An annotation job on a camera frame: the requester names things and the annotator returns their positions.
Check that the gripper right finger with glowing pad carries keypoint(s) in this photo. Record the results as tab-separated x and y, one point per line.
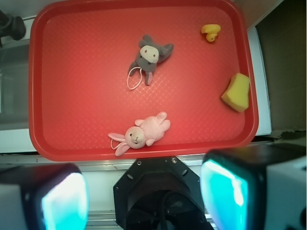
260	187

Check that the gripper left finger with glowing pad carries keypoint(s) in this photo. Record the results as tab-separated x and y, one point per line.
45	197

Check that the yellow green sponge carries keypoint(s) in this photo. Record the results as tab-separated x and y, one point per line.
236	94

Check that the red plastic tray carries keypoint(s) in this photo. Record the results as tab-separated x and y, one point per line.
80	54

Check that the pink plush bunny toy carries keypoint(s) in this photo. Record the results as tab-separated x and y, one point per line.
145	132

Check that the grey toy sink basin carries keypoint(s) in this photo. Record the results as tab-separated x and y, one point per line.
14	63

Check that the yellow rubber duck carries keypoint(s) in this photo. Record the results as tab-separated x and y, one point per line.
211	31

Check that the grey plush mouse toy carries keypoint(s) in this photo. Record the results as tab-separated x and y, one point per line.
149	56

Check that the grey sink faucet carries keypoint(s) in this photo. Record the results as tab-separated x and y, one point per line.
11	26

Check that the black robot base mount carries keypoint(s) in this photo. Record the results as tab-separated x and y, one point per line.
159	194

